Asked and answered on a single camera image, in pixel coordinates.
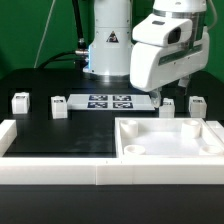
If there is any white U-shaped fence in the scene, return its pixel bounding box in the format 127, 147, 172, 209
0, 120, 224, 185

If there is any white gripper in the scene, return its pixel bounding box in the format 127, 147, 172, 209
130, 32, 210, 108

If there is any white marker sheet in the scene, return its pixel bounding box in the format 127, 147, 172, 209
67, 94, 154, 111

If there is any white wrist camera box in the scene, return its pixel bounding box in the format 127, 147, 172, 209
132, 14, 193, 47

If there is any thick black cable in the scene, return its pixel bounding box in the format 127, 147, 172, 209
39, 0, 90, 68

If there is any white square tabletop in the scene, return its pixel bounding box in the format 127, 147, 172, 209
115, 118, 224, 158

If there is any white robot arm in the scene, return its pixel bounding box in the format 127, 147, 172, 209
84, 0, 209, 107

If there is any thin grey cable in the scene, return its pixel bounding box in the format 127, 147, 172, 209
33, 0, 57, 67

